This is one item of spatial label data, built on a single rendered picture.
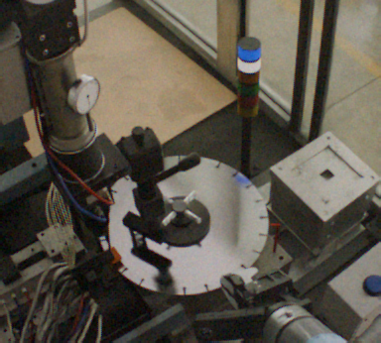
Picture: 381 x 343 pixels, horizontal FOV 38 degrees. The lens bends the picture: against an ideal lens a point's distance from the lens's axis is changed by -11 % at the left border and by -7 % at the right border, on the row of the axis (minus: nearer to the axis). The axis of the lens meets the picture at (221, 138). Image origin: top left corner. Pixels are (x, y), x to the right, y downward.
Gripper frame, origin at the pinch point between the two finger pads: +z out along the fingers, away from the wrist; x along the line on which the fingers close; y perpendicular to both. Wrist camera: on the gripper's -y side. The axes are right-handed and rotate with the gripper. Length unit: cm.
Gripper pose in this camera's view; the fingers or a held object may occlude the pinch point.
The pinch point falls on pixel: (221, 282)
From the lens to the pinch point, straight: 101.9
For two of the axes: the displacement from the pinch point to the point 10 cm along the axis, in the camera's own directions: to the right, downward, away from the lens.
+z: -3.6, -1.7, 9.2
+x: -2.3, -9.4, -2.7
